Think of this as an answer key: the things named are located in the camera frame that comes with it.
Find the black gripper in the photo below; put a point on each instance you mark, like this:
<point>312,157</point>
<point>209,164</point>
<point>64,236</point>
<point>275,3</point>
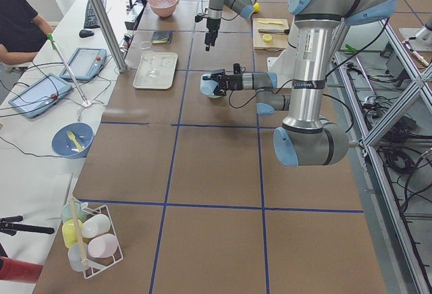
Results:
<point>212,25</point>
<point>235,81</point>

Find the light blue cup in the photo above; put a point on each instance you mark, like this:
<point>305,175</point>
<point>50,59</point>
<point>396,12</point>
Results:
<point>207,86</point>

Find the green bowl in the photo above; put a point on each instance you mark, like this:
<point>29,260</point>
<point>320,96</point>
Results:
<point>213,96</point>

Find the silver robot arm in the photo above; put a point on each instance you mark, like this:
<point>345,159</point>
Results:
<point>319,26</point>
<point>243,8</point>

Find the pink bowl of ice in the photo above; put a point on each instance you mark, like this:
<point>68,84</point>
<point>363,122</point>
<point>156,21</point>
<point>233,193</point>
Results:
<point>163,8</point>

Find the yellow lemon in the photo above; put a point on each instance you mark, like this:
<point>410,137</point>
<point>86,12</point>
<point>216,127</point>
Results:
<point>256,8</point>

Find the steel muddler bar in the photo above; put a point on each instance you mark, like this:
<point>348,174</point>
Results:
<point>274,31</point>

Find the lemon half slice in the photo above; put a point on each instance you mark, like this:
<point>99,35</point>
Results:
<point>267,38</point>

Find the wooden cutting board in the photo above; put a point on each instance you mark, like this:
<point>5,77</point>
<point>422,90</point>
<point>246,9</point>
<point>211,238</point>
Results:
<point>279,41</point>

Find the cream bear tray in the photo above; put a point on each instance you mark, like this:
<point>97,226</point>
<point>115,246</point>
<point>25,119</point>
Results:
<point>166,65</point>

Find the clear wine glass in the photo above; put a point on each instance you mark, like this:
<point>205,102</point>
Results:
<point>148,55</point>

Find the yellow plastic knife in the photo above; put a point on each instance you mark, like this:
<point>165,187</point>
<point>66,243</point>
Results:
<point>271,22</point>

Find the black keyboard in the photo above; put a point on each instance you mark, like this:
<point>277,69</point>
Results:
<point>90,18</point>

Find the upper teach pendant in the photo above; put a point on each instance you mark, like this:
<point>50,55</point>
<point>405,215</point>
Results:
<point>86,63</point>

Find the teach pendant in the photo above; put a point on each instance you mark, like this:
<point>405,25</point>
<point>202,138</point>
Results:
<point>40,96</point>
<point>86,63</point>

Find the black computer mouse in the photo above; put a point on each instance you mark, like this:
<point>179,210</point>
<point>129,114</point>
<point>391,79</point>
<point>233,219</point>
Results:
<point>85,33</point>

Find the yellow plastic fork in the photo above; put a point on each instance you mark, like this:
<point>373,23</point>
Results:
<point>76,140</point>

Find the green tipped metal rod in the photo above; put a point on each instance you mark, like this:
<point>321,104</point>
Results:
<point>85,102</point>

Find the light blue bucket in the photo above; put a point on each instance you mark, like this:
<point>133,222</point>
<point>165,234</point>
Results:
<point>62,145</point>

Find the lower teach pendant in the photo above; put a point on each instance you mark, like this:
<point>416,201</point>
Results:
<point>40,96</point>

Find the person in black shirt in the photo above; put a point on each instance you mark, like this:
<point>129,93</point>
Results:
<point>23,32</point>

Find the white cup rack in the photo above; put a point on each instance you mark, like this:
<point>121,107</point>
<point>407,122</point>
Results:
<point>90,238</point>

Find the black tripod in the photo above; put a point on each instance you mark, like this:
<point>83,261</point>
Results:
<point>11,225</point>

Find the red fire extinguisher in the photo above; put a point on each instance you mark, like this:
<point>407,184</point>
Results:
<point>19,271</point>

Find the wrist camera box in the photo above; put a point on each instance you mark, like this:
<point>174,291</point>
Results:
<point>238,69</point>

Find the aluminium frame post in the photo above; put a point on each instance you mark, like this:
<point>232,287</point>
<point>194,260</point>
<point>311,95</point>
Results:
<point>109,35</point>

